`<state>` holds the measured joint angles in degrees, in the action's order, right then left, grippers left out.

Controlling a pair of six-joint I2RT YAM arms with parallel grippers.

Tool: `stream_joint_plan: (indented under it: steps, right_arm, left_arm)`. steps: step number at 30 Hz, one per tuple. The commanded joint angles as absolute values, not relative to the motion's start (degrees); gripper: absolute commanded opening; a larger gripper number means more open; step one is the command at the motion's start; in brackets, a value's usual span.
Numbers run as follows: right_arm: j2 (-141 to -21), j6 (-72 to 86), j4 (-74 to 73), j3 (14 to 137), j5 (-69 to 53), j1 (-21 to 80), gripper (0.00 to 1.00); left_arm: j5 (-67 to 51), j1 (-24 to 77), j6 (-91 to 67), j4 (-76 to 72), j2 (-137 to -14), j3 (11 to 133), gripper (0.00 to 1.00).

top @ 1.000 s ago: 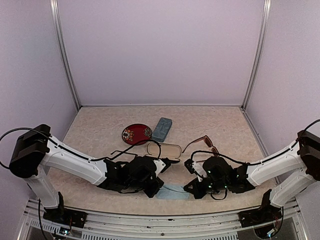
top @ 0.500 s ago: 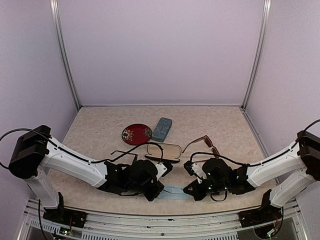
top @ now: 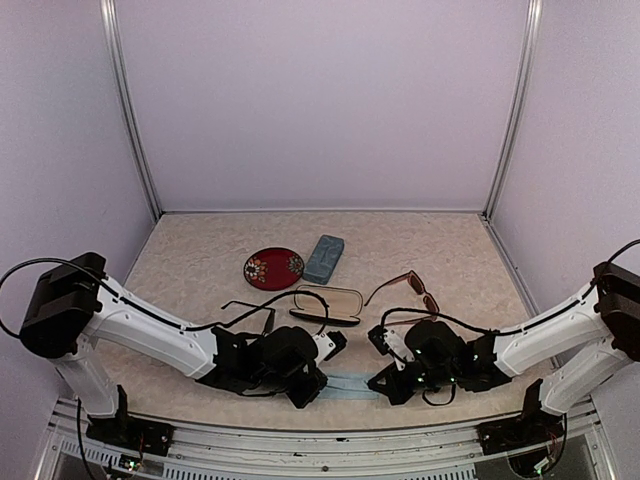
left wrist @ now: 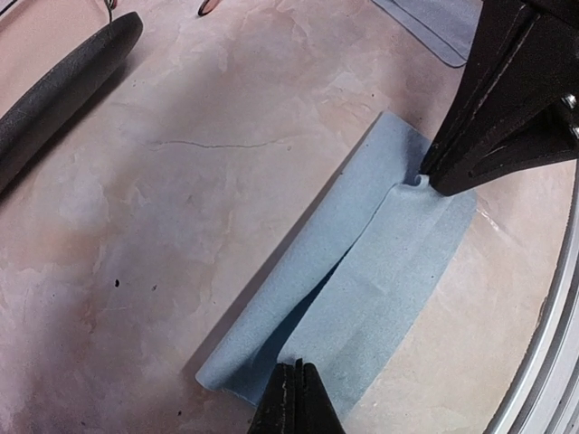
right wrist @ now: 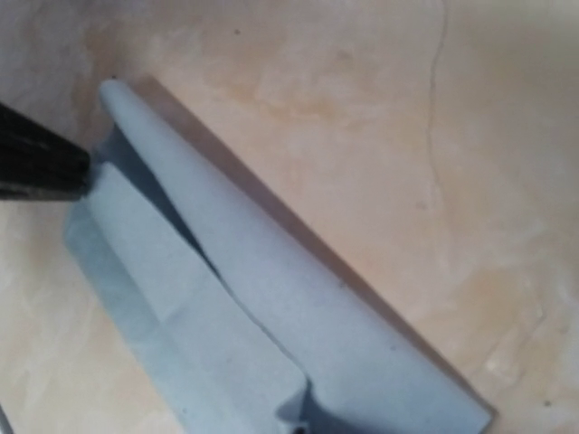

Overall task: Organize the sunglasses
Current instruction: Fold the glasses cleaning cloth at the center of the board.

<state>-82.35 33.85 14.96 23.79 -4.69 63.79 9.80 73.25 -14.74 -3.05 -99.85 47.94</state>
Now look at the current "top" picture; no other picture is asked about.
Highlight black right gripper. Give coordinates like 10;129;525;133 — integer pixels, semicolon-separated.
368;360;458;407

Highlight light blue cleaning cloth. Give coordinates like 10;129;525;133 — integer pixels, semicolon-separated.
319;373;379;400

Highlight black glasses case beige lining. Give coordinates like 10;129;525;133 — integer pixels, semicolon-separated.
288;283;363;327

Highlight brown tinted sunglasses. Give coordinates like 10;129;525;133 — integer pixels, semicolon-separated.
363;270;440;325

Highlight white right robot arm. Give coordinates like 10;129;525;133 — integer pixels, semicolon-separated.
367;262;639;444

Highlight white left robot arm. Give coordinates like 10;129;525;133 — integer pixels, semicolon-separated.
17;252;346;445

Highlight blue-grey hard glasses case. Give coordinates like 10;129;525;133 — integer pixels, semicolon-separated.
303;234;345;285

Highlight red floral plate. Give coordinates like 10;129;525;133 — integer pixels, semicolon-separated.
242;247;305;291

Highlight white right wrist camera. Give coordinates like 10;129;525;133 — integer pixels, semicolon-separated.
367;326;415;371

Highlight black frame sunglasses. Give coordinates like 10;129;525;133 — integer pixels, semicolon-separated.
221;300;276;336

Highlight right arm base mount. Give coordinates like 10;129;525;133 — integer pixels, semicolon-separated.
477;379;567;455

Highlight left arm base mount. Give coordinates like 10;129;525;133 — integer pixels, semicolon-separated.
86;385;175;457

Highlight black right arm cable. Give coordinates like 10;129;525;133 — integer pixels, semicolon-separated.
380;239;640;336

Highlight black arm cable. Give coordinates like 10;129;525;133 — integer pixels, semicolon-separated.
0;257;331;341
380;239;640;336

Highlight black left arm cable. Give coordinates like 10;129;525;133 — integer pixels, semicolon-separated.
0;257;331;341

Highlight right metal corner post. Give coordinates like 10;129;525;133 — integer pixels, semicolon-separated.
482;0;543;223

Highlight metal corner post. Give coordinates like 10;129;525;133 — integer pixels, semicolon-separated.
482;0;543;223
100;0;164;223

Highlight left metal corner post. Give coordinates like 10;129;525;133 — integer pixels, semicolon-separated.
100;0;164;223

